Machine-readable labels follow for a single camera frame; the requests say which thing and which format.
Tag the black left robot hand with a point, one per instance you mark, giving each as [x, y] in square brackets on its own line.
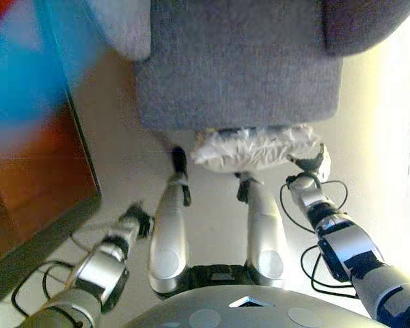
[136, 218]

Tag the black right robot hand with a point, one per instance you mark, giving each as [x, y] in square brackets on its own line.
[323, 164]

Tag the white fringed cushion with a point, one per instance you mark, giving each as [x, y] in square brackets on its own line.
[253, 152]

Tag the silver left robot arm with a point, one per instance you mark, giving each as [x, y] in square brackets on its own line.
[95, 270]

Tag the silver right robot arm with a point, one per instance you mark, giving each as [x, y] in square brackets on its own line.
[348, 242]

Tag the silver left robot leg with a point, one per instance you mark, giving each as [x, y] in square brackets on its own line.
[169, 232]

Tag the grey fabric armchair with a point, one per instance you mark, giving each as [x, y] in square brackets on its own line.
[239, 68]

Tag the glossy brown cabinet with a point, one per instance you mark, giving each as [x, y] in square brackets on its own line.
[30, 136]

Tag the silver robot torso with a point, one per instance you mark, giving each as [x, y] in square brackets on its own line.
[246, 309]

